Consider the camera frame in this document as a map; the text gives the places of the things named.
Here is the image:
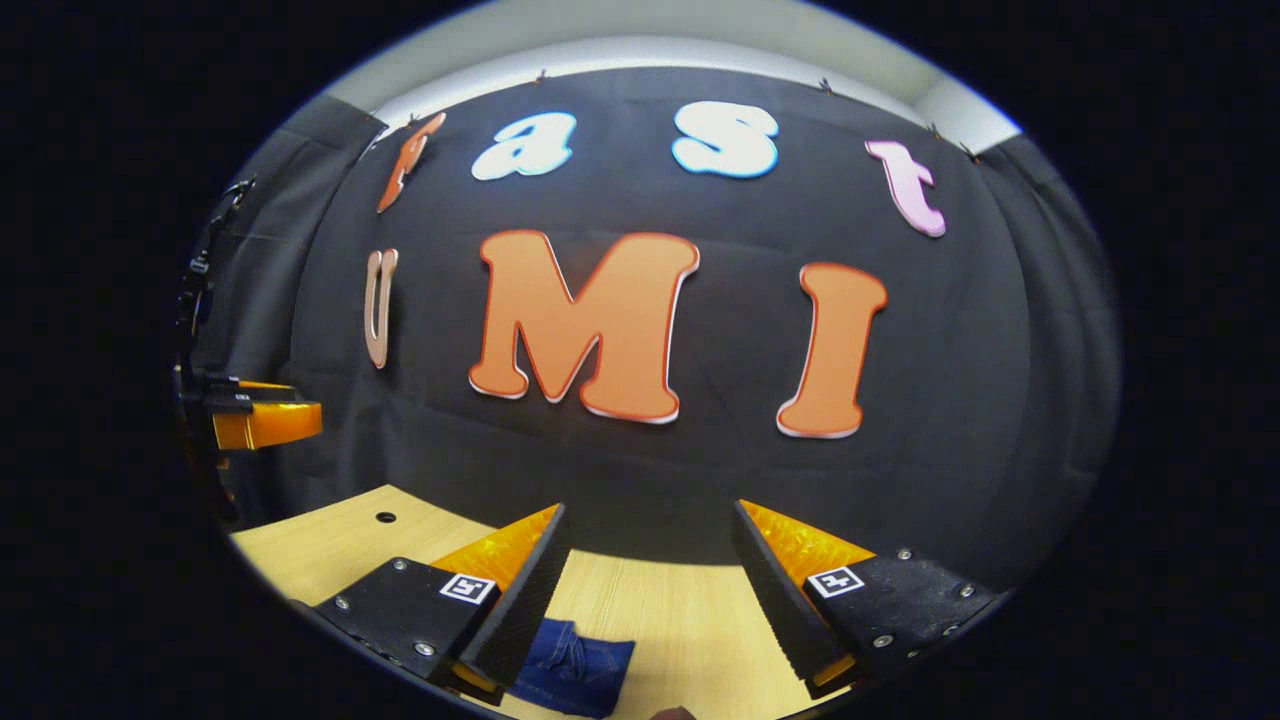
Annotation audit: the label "black tripod stand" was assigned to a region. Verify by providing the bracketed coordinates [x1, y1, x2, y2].
[175, 175, 256, 376]

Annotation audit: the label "blue jeans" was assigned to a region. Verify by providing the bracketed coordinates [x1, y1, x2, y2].
[508, 618, 637, 719]

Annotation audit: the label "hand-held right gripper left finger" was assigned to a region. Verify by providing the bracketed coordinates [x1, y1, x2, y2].
[312, 502, 573, 706]

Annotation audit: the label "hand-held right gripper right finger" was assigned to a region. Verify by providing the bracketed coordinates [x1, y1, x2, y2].
[730, 498, 1001, 701]

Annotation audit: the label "black backdrop cloth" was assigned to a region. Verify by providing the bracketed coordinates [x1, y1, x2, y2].
[185, 65, 1121, 591]

